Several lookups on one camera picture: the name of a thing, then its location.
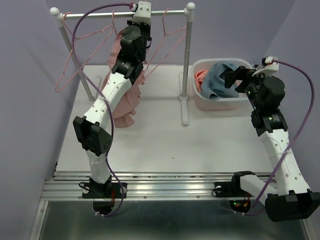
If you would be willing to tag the white clothes rack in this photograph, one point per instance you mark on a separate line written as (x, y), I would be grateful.
(188, 12)

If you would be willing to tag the coral pink skirt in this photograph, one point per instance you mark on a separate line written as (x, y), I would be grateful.
(199, 78)

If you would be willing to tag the aluminium rail frame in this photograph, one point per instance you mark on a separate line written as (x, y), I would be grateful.
(170, 170)

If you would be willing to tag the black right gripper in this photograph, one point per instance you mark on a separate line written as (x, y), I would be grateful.
(242, 74)

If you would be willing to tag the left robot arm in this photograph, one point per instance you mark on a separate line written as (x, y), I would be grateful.
(117, 99)

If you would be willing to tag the blue denim skirt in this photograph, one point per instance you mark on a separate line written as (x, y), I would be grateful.
(213, 83)

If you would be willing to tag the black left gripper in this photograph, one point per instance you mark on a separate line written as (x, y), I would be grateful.
(144, 26)

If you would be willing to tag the pink dress hanger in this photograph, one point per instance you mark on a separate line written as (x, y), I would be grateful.
(115, 25)

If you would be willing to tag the empty pink wire hanger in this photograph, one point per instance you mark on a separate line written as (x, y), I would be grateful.
(75, 57)

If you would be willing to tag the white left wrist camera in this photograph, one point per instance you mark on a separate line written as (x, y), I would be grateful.
(142, 12)

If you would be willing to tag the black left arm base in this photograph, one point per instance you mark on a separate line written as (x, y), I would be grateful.
(107, 198)

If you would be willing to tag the white plastic basin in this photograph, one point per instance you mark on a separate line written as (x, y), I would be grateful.
(218, 104)

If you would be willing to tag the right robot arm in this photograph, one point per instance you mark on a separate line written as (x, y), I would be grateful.
(285, 195)

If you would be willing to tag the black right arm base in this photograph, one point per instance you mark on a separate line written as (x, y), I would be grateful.
(239, 200)

